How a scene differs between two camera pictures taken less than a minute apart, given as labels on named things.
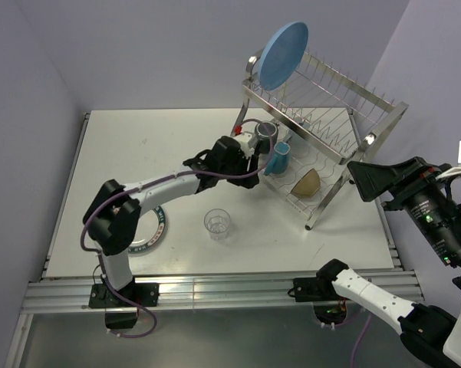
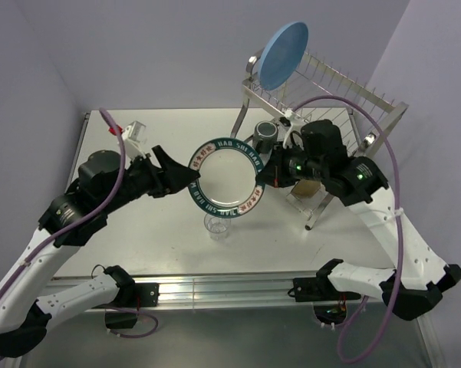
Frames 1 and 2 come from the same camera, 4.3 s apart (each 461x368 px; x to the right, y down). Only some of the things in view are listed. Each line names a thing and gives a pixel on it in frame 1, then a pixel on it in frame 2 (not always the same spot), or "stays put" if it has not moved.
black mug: x=267 y=132 stays put
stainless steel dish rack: x=311 y=127 stays put
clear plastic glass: x=217 y=221 stays put
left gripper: x=253 y=163 → x=173 y=175
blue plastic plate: x=282 y=54 stays put
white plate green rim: x=149 y=227 → x=227 y=186
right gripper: x=370 y=176 → x=274 y=172
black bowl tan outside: x=308 y=185 stays put
